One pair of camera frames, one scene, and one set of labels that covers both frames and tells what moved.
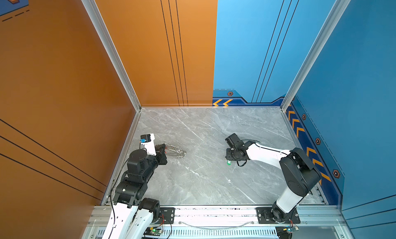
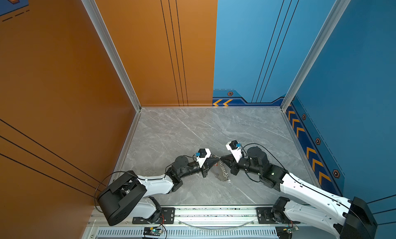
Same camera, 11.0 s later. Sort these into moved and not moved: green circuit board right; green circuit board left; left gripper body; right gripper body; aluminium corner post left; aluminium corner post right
Moved: left gripper body; right gripper body
Not moved: green circuit board right; aluminium corner post left; green circuit board left; aluminium corner post right
